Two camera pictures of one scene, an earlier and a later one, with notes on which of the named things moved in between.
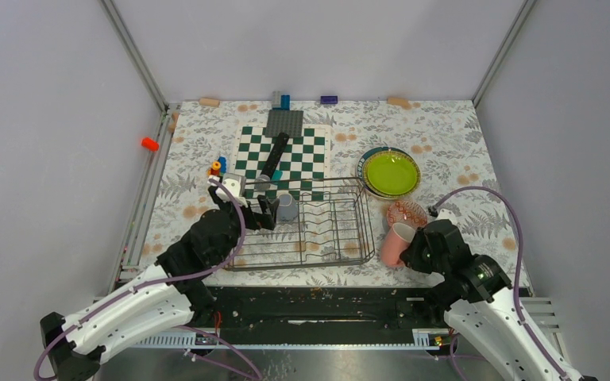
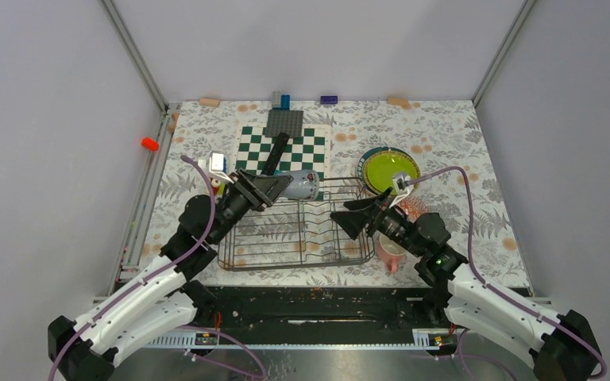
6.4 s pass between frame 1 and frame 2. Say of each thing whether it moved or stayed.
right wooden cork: stayed
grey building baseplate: stayed
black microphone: stayed
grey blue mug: moved
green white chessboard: stayed
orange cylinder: stayed
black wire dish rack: stayed
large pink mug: moved
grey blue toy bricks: stayed
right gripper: moved
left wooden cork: stayed
